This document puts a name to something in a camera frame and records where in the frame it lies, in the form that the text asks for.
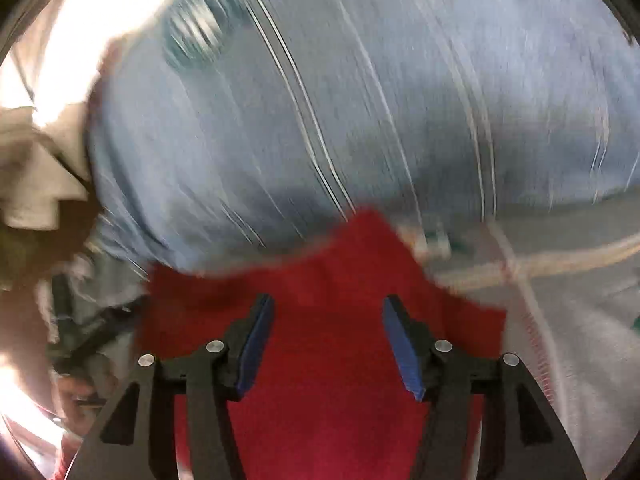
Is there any olive cloth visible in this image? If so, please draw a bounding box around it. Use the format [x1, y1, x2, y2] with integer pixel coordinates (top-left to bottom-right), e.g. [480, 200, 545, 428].
[0, 220, 57, 292]

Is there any grey star print bed sheet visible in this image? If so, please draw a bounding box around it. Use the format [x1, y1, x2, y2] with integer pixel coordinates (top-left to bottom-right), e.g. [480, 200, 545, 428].
[65, 195, 640, 480]

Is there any red sweater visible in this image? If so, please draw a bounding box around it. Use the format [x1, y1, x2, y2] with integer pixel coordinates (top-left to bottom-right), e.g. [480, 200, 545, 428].
[132, 210, 507, 480]

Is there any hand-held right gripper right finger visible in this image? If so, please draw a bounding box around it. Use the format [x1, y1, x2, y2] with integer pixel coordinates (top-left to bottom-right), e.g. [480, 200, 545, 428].
[382, 296, 588, 480]

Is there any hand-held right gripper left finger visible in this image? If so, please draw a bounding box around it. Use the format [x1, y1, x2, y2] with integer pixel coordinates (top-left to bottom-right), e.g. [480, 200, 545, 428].
[67, 294, 276, 480]

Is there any white cloth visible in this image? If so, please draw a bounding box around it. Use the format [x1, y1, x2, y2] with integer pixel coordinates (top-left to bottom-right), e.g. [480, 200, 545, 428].
[0, 102, 94, 232]

